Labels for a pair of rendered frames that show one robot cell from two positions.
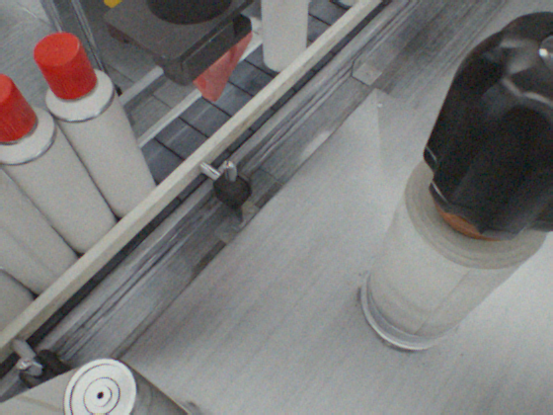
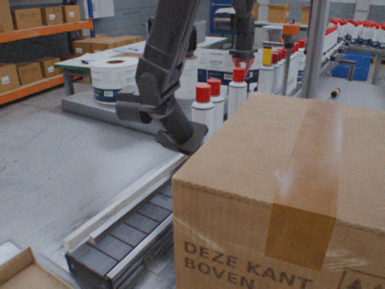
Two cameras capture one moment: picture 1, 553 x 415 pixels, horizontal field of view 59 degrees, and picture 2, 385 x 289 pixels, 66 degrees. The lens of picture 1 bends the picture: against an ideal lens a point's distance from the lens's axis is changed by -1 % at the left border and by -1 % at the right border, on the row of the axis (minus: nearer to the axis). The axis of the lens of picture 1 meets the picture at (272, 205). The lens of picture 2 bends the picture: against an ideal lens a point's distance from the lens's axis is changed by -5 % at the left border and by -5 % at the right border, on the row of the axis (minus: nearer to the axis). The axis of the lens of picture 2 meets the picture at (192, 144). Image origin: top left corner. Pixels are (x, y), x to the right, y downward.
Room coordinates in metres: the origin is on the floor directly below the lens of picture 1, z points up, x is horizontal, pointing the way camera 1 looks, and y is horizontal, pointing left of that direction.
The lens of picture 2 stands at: (1.26, -0.29, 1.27)
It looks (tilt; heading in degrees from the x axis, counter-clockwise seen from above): 26 degrees down; 170
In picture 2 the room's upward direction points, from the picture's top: straight up
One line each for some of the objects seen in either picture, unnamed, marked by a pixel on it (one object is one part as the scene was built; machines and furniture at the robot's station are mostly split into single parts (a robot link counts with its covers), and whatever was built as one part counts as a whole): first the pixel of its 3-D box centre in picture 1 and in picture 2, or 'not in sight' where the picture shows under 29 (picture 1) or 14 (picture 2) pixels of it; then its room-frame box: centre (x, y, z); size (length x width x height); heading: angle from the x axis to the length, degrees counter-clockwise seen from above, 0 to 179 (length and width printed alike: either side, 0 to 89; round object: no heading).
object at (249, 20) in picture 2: not in sight; (243, 23); (0.28, 0.04, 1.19); 0.07 x 0.06 x 0.07; 54
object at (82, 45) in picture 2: not in sight; (101, 58); (-4.03, -0.89, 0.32); 1.20 x 0.83 x 0.64; 53
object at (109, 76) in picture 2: not in sight; (117, 79); (-0.02, -0.38, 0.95); 0.20 x 0.20 x 0.14
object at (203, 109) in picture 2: not in sight; (202, 128); (0.61, -0.16, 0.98); 0.05 x 0.05 x 0.20
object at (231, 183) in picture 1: (235, 195); not in sight; (0.26, 0.04, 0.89); 0.03 x 0.03 x 0.12; 49
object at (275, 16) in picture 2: not in sight; (278, 12); (-4.80, 2.50, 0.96); 0.43 x 0.42 x 0.37; 52
